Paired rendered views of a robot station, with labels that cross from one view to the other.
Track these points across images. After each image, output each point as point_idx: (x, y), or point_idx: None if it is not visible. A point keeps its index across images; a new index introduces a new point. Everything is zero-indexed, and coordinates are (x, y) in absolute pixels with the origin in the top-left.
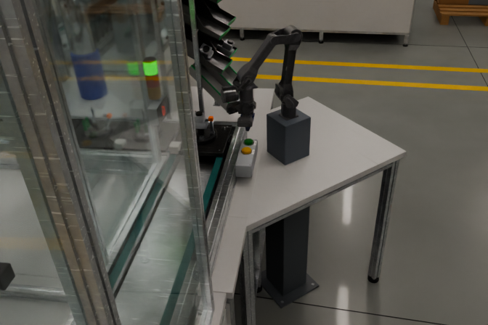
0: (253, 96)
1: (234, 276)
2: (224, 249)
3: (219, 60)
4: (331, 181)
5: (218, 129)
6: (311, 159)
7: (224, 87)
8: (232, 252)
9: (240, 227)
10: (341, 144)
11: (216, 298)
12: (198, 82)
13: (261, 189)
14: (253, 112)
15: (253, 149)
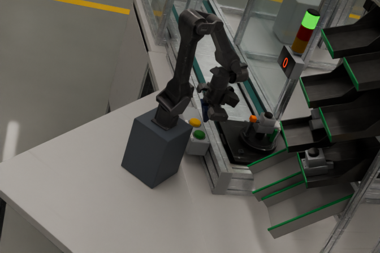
0: (211, 80)
1: (150, 59)
2: (168, 74)
3: (303, 143)
4: (87, 128)
5: (246, 153)
6: (116, 160)
7: (244, 63)
8: (160, 72)
9: (163, 88)
10: (77, 186)
11: (156, 49)
12: None
13: None
14: (206, 110)
15: None
